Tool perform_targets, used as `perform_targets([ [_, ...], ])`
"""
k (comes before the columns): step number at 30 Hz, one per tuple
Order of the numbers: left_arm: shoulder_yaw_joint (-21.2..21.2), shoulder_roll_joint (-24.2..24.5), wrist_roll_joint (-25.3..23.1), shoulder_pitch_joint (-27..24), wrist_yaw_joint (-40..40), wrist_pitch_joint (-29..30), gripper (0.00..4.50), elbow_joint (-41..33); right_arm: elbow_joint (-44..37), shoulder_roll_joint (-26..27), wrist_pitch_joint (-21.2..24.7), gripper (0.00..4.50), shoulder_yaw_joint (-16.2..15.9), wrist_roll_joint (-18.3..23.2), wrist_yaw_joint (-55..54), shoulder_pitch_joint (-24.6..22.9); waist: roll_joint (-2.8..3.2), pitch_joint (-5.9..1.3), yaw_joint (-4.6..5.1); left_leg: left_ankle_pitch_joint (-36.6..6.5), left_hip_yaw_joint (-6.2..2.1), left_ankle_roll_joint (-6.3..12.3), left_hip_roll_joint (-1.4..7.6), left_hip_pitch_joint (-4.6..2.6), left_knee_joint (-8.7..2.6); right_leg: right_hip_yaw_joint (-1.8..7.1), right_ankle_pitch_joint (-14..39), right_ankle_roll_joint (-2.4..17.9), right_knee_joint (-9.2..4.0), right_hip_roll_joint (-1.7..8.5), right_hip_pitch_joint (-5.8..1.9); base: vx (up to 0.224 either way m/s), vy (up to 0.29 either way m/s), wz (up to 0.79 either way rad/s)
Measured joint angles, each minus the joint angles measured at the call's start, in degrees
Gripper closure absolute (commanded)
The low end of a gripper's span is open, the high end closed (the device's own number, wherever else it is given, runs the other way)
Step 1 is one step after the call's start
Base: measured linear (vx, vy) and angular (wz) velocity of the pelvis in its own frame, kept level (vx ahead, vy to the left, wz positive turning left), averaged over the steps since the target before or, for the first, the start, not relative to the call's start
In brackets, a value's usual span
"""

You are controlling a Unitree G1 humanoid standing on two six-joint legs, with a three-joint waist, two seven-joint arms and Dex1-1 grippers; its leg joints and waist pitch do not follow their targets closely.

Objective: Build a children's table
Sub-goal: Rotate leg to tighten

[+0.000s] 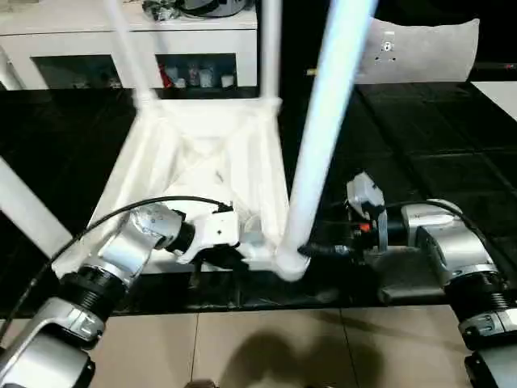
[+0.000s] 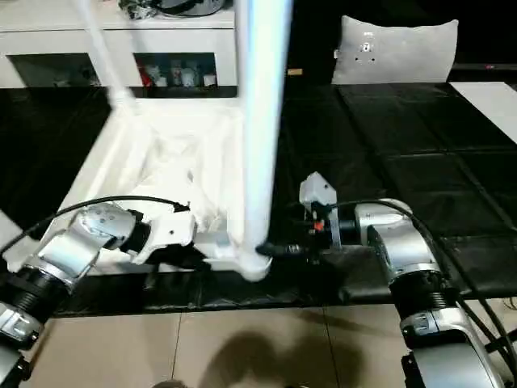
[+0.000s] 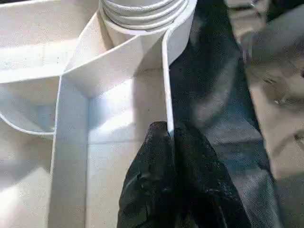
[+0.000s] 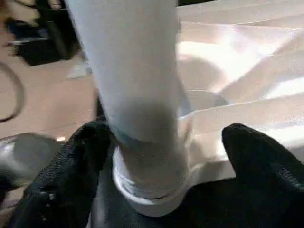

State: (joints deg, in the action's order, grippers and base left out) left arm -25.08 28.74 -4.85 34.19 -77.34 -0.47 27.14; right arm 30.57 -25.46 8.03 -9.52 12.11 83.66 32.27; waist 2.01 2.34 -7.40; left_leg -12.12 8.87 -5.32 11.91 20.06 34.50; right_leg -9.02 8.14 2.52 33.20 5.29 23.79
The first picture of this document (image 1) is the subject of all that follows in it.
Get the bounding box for white plastic table top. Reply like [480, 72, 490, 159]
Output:
[49, 95, 313, 285]

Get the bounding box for white sideboard with glass doors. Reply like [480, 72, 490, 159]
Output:
[0, 0, 260, 93]

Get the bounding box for dark clutter pile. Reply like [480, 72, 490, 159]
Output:
[141, 0, 183, 22]

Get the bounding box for black work mat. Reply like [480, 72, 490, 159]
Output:
[0, 79, 517, 317]

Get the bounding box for white flat board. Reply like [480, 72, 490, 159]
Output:
[469, 79, 517, 117]

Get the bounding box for grey cushion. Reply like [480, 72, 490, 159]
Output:
[354, 16, 482, 85]

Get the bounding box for white door frame post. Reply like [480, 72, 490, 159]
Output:
[0, 43, 25, 93]

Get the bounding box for grey rounded bag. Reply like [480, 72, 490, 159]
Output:
[179, 0, 250, 19]

